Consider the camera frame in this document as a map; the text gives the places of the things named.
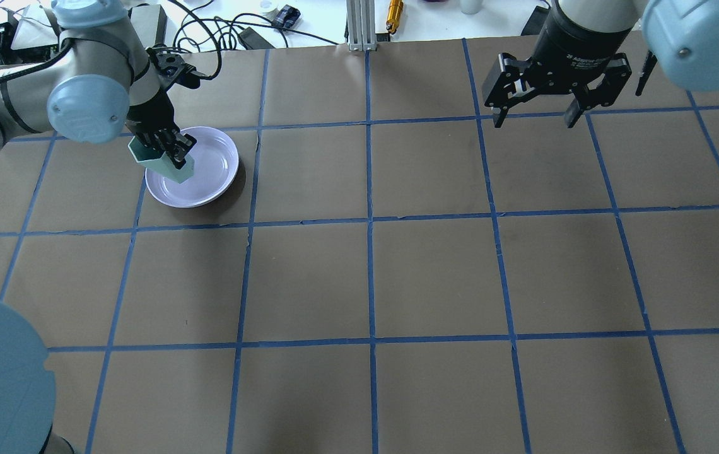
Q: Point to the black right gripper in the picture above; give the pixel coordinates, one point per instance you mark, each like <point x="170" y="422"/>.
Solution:
<point x="566" y="45"/>

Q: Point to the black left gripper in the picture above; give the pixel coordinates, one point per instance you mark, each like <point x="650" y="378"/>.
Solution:
<point x="149" y="115"/>

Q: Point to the mint green faceted cup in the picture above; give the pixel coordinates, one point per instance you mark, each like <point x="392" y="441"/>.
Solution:
<point x="159" y="162"/>

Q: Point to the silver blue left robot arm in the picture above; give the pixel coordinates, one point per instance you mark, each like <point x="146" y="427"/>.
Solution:
<point x="101" y="81"/>

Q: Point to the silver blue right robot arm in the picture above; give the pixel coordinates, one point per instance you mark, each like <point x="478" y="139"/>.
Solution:
<point x="682" y="37"/>

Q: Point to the lavender plate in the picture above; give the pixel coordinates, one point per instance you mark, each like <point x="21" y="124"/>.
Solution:
<point x="214" y="161"/>

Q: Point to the black power adapter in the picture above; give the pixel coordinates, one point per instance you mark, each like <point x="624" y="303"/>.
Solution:
<point x="251" y="40"/>

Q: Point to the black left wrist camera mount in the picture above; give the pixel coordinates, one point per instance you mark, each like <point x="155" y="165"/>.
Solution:
<point x="173" y="70"/>

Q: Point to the aluminium frame post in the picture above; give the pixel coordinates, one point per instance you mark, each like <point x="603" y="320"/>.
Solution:
<point x="361" y="22"/>

